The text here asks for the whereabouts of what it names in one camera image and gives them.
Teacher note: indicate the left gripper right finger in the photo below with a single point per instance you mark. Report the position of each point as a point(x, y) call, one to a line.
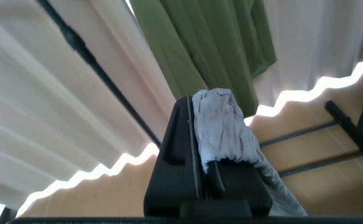
point(240, 186)

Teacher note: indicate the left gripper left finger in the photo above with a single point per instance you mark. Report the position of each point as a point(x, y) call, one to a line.
point(175, 174)

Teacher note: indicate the pale grey garment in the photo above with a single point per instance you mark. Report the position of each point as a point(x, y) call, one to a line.
point(218, 124)

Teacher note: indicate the green printed shirt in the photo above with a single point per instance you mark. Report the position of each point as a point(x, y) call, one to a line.
point(206, 37)

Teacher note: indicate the black clothes rack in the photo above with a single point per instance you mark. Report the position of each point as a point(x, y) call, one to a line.
point(76, 43)

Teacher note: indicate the beige curtain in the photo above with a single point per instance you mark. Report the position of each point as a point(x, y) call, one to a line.
point(44, 109)

